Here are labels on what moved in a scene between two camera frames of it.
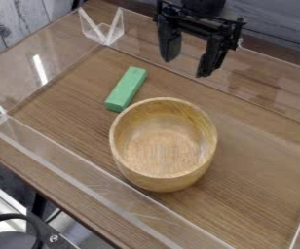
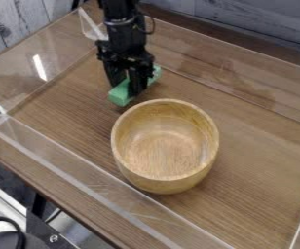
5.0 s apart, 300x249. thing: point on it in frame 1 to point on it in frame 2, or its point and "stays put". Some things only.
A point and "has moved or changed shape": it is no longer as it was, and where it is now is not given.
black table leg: x=38 y=205 stays put
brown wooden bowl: x=164 y=140 stays put
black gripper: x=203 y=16 to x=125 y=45
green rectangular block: x=125 y=88 has moved or changed shape
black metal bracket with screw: x=56 y=240 stays put
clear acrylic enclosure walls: x=183 y=131 stays put
